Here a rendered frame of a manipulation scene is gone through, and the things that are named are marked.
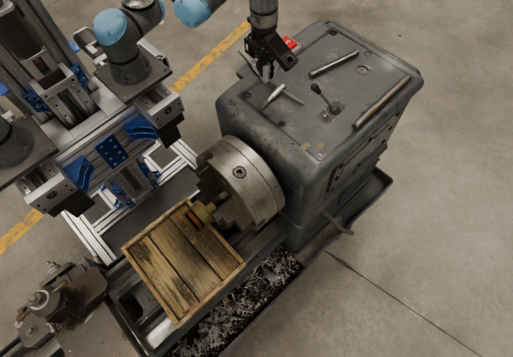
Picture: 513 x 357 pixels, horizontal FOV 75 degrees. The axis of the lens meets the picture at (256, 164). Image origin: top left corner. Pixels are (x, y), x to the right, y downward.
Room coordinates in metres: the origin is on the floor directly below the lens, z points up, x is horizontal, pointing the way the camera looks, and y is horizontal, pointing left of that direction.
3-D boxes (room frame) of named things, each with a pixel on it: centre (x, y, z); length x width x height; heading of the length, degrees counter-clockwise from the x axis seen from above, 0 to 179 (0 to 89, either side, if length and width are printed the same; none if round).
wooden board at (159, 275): (0.33, 0.29, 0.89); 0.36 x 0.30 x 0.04; 39
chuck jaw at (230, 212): (0.39, 0.07, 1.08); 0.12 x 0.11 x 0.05; 39
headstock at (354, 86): (0.77, -0.23, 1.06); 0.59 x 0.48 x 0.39; 129
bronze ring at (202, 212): (0.41, 0.19, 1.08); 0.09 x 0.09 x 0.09; 39
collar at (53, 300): (0.17, 0.61, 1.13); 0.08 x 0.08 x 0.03
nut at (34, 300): (0.17, 0.61, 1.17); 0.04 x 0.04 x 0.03
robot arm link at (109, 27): (1.00, 0.45, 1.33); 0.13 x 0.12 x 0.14; 143
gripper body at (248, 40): (0.79, -0.05, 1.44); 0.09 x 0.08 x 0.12; 39
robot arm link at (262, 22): (0.78, -0.05, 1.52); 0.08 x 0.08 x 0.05
